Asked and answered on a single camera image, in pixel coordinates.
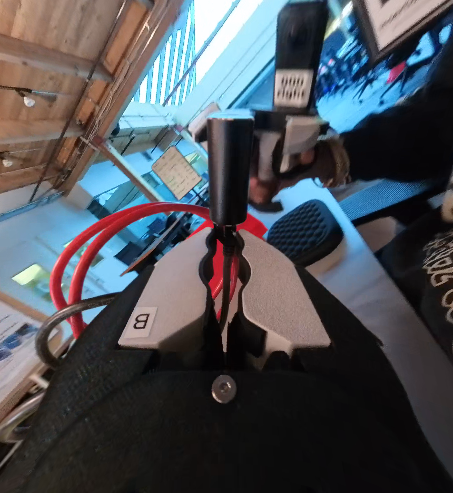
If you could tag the framed black white marker sign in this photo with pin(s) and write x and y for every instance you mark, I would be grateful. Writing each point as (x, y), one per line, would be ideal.
(399, 19)

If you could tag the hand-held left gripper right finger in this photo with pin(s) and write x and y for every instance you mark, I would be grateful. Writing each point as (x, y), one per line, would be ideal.
(284, 304)

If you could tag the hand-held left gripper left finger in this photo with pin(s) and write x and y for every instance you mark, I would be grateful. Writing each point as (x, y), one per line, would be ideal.
(172, 300)

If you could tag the person's right hand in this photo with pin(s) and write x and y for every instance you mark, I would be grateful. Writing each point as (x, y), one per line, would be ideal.
(322, 165)

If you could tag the dark honeycomb seat cushion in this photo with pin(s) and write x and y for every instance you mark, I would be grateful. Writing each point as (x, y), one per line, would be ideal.
(307, 231)

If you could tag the red plastic bin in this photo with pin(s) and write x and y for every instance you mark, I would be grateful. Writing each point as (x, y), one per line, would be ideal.
(255, 227)

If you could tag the white ceiling spot lamp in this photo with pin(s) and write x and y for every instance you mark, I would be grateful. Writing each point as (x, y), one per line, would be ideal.
(6, 161)
(28, 101)

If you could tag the person's right forearm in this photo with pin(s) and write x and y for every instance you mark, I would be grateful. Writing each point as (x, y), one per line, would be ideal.
(395, 142)

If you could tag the grey mesh chair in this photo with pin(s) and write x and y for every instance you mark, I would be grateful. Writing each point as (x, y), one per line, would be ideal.
(384, 196)

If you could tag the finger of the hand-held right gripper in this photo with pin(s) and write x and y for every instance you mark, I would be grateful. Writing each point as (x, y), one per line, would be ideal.
(201, 125)

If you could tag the printed instruction poster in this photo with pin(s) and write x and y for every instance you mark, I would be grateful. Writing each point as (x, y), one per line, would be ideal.
(3, 346)

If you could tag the handwritten whiteboard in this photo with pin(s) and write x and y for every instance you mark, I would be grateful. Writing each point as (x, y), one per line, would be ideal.
(176, 171)

